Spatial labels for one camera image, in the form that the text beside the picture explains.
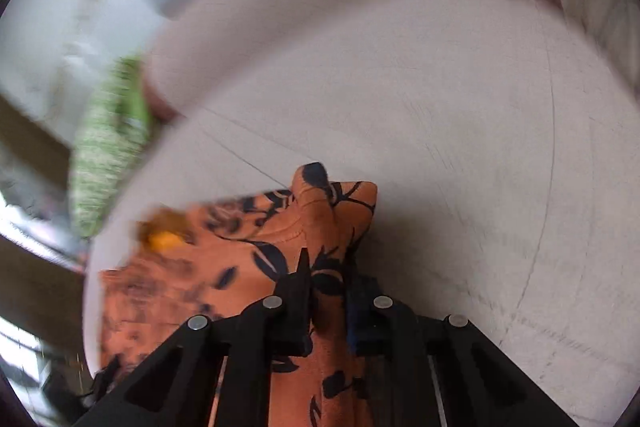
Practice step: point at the wooden glass door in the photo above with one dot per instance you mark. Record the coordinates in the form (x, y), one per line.
(44, 377)

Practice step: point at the orange black floral garment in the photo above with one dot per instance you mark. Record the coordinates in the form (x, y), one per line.
(216, 259)

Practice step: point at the green white patterned pillow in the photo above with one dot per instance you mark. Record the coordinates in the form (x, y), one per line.
(112, 136)

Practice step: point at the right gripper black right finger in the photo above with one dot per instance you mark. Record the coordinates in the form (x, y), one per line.
(420, 371)

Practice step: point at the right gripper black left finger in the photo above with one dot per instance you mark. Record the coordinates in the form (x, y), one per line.
(215, 372)

